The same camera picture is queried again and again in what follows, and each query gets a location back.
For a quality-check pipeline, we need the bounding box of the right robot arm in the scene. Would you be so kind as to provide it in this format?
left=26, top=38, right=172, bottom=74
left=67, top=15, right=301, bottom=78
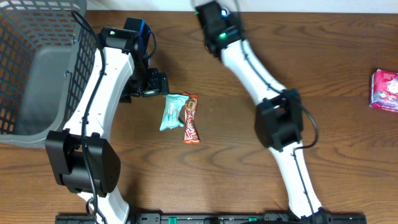
left=194, top=1, right=322, bottom=223

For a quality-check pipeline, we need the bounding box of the orange chocolate bar wrapper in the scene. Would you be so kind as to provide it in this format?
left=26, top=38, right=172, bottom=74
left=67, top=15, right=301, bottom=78
left=183, top=92, right=200, bottom=144

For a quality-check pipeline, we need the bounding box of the purple snack package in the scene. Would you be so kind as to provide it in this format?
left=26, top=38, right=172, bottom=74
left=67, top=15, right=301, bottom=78
left=369, top=69, right=397, bottom=112

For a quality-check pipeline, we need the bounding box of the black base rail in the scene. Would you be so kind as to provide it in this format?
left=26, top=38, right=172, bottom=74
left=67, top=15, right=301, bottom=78
left=55, top=212, right=368, bottom=224

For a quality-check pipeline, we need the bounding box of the teal snack wrapper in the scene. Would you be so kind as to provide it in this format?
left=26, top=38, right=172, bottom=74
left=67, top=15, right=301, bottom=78
left=159, top=94, right=188, bottom=131

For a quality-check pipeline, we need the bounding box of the grey plastic mesh basket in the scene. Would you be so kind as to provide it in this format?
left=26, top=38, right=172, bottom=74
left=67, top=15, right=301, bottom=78
left=1, top=0, right=96, bottom=147

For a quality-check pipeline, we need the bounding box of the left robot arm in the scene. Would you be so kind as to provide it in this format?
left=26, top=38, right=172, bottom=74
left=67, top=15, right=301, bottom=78
left=45, top=17, right=169, bottom=223

